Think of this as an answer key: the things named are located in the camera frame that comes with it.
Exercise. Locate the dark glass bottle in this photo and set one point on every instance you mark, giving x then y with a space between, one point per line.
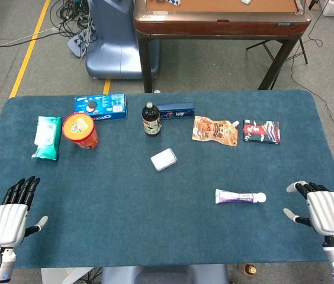
151 122

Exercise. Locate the blue white checkered item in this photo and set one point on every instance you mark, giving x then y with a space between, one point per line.
173 2

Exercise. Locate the blue Oreo cookie box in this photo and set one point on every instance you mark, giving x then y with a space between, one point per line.
107 105

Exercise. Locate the small white plastic case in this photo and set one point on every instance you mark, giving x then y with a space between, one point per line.
163 159

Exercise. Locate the long dark blue box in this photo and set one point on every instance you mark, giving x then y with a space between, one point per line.
179 112

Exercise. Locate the grey power strip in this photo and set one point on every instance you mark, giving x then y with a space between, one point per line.
76 44

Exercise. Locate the blue felt table mat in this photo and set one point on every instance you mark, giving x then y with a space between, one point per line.
125 207

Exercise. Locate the white purple tube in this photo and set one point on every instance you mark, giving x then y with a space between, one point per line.
238 197

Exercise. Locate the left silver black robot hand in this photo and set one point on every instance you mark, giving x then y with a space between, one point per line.
7 222

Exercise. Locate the green wet wipes pack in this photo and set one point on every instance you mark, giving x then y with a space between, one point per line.
47 139

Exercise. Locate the white box under table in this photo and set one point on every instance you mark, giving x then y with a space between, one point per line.
63 276

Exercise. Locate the red black patterned box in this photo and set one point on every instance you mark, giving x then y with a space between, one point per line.
261 131

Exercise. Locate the small brown bottle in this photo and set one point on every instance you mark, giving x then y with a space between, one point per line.
250 268

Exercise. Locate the orange brown spout pouch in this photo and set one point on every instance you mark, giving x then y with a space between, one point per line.
214 131

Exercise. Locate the brown wooden table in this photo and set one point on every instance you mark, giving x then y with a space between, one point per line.
220 26

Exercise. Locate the blue grey machine base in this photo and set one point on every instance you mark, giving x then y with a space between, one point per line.
110 53

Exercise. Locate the red snack canister orange lid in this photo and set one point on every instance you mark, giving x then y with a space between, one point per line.
78 127

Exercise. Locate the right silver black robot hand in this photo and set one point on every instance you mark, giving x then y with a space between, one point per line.
327 213

